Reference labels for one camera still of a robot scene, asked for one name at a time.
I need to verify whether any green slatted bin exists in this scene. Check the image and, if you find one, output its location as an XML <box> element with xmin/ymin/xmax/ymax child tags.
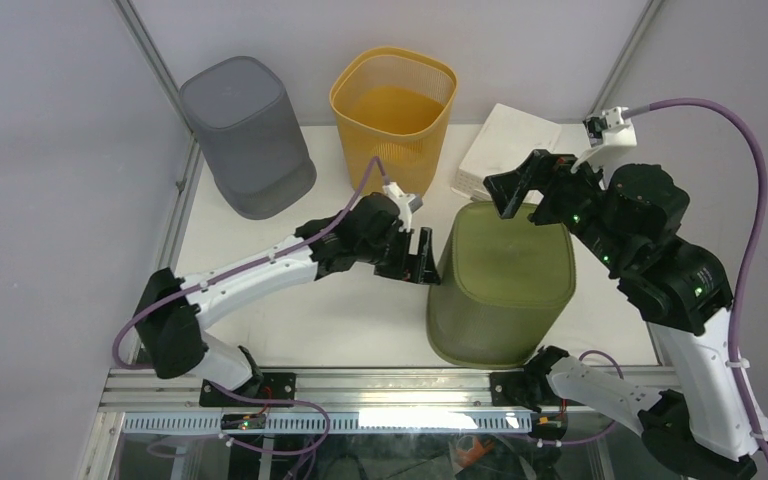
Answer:
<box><xmin>426</xmin><ymin>202</ymin><xmax>576</xmax><ymax>369</ymax></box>

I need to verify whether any aluminium mounting rail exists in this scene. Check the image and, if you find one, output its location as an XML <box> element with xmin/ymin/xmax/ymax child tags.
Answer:
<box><xmin>100</xmin><ymin>366</ymin><xmax>680</xmax><ymax>415</ymax></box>

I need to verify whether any white slotted cable duct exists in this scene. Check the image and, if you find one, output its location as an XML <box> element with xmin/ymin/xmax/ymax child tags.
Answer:
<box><xmin>122</xmin><ymin>408</ymin><xmax>532</xmax><ymax>436</ymax></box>

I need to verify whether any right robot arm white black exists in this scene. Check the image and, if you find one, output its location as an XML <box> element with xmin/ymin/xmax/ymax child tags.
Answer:
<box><xmin>483</xmin><ymin>149</ymin><xmax>768</xmax><ymax>479</ymax></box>

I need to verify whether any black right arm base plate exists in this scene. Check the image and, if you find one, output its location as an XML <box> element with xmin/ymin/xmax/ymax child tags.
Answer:
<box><xmin>489</xmin><ymin>370</ymin><xmax>540</xmax><ymax>409</ymax></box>

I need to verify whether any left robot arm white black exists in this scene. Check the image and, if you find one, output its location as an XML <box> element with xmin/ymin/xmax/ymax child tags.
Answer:
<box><xmin>135</xmin><ymin>186</ymin><xmax>440</xmax><ymax>406</ymax></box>

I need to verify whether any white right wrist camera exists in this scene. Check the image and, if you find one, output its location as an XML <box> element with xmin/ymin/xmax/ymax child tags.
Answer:
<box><xmin>571</xmin><ymin>106</ymin><xmax>637</xmax><ymax>173</ymax></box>

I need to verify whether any orange object under table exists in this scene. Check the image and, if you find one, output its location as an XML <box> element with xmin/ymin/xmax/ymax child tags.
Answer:
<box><xmin>454</xmin><ymin>435</ymin><xmax>495</xmax><ymax>468</ymax></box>

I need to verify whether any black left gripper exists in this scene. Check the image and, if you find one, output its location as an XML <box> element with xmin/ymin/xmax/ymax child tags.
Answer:
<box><xmin>357</xmin><ymin>223</ymin><xmax>438</xmax><ymax>284</ymax></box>

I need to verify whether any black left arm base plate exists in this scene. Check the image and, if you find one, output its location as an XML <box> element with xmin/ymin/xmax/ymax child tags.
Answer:
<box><xmin>198</xmin><ymin>371</ymin><xmax>297</xmax><ymax>408</ymax></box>

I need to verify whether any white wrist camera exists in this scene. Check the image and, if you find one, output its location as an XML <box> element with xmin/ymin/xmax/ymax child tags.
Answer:
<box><xmin>571</xmin><ymin>106</ymin><xmax>637</xmax><ymax>173</ymax></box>
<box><xmin>382</xmin><ymin>181</ymin><xmax>423</xmax><ymax>232</ymax></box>

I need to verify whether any white perforated plastic basket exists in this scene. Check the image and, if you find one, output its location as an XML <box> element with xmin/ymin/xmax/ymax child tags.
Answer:
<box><xmin>451</xmin><ymin>103</ymin><xmax>590</xmax><ymax>201</ymax></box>

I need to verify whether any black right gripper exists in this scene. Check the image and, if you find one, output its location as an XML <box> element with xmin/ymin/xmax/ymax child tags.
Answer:
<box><xmin>481</xmin><ymin>148</ymin><xmax>630</xmax><ymax>271</ymax></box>

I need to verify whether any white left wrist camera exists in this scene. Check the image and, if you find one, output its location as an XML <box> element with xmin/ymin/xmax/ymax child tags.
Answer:
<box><xmin>382</xmin><ymin>181</ymin><xmax>423</xmax><ymax>232</ymax></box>

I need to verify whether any large grey slatted bin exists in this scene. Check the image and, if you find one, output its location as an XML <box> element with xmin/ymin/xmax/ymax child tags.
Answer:
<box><xmin>179</xmin><ymin>56</ymin><xmax>317</xmax><ymax>220</ymax></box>

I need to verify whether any yellow slatted bin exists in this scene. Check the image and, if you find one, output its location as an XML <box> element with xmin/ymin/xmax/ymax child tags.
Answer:
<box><xmin>329</xmin><ymin>46</ymin><xmax>458</xmax><ymax>196</ymax></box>

